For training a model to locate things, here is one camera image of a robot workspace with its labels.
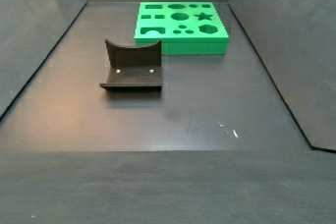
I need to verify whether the black curved holder bracket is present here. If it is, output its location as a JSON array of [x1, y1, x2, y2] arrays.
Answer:
[[101, 40, 163, 90]]

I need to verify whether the green shape sorter box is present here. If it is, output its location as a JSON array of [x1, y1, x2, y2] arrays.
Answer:
[[134, 2, 229, 55]]

